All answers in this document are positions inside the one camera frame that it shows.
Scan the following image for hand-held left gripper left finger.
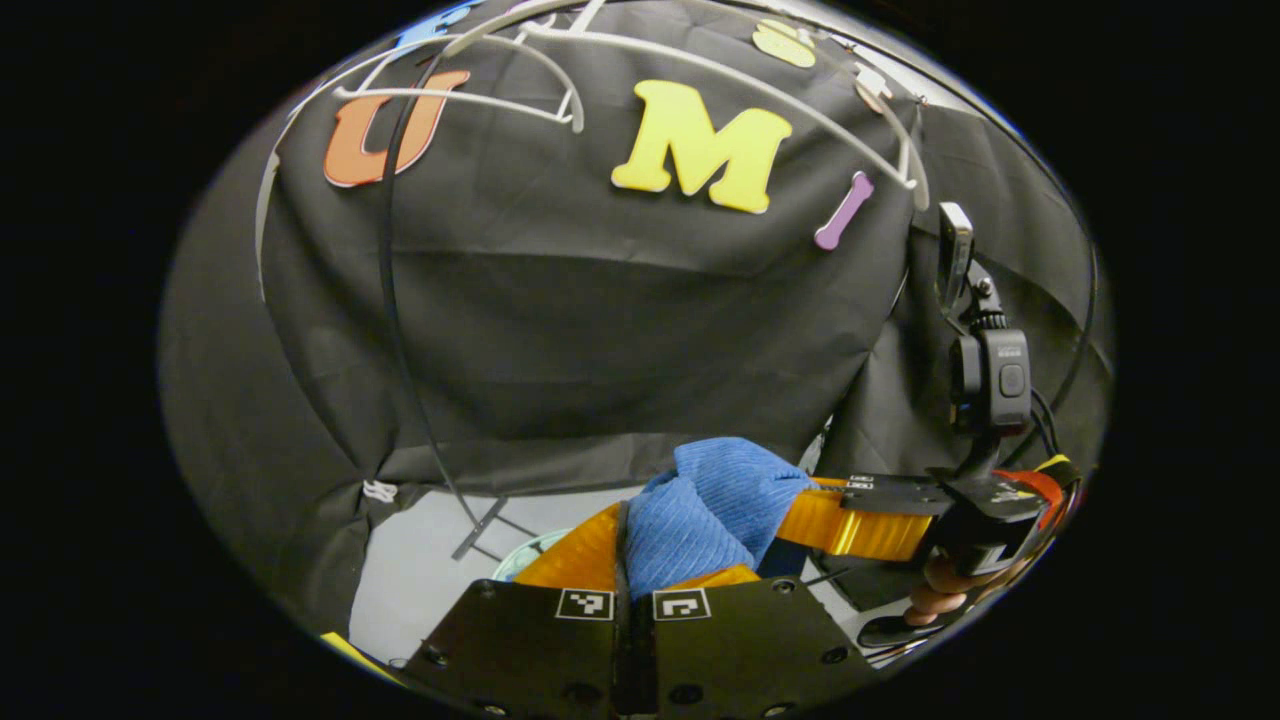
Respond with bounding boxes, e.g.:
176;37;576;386
400;498;638;720

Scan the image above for black backdrop cloth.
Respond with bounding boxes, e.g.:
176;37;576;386
160;0;1113;641

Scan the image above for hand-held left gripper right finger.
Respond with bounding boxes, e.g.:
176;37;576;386
638;562;883;720

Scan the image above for black clothes rack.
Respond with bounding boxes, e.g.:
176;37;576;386
378;20;1101;561

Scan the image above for blue jacket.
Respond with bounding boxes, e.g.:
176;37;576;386
625;437;817;601

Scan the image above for white clothes hanger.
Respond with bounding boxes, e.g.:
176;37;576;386
255;25;587;301
440;0;931;213

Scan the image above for green laundry hamper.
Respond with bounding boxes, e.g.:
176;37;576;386
490;528;573;583

